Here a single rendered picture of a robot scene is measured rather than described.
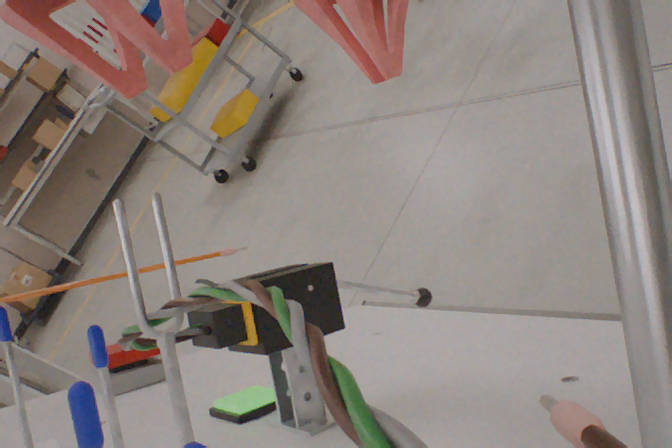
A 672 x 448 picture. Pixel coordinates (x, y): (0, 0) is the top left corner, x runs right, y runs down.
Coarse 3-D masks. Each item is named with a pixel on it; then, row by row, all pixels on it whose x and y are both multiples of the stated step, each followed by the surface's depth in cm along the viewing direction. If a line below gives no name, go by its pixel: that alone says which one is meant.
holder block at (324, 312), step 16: (272, 272) 40; (288, 272) 38; (304, 272) 38; (320, 272) 39; (288, 288) 38; (304, 288) 38; (320, 288) 39; (336, 288) 40; (256, 304) 36; (304, 304) 38; (320, 304) 39; (336, 304) 40; (256, 320) 37; (272, 320) 37; (320, 320) 39; (336, 320) 40; (272, 336) 37; (256, 352) 37; (272, 352) 37
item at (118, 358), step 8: (112, 344) 61; (112, 352) 57; (120, 352) 57; (128, 352) 57; (136, 352) 58; (144, 352) 58; (152, 352) 58; (160, 352) 59; (112, 360) 56; (120, 360) 57; (128, 360) 57; (136, 360) 58; (144, 360) 59; (112, 368) 58; (120, 368) 58; (128, 368) 58
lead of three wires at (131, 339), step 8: (136, 320) 29; (128, 328) 29; (136, 328) 28; (192, 328) 36; (128, 336) 29; (136, 336) 29; (176, 336) 35; (184, 336) 36; (192, 336) 36; (120, 344) 31; (128, 344) 30; (136, 344) 32; (144, 344) 34; (152, 344) 34
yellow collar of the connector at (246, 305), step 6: (228, 300) 38; (246, 306) 36; (246, 312) 36; (246, 318) 36; (252, 318) 37; (246, 324) 37; (252, 324) 37; (252, 330) 37; (252, 336) 36; (246, 342) 37; (252, 342) 36
